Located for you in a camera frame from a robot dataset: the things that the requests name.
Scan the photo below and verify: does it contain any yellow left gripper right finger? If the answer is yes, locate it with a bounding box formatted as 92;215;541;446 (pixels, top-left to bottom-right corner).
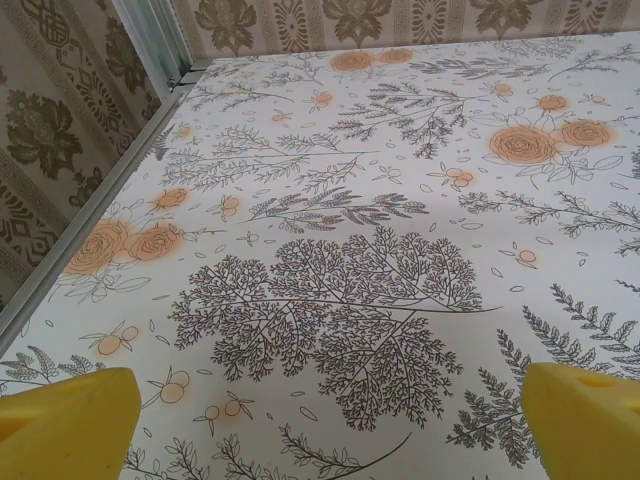
519;362;640;480

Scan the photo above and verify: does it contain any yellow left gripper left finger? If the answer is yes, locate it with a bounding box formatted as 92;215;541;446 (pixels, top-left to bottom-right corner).
0;366;143;480

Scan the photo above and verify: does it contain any aluminium table side rail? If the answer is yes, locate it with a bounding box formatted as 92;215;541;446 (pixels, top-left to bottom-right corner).
0;74;201;354

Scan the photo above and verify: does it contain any aluminium frame corner post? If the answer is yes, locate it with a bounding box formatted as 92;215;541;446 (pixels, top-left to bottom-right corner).
112;0;196;90

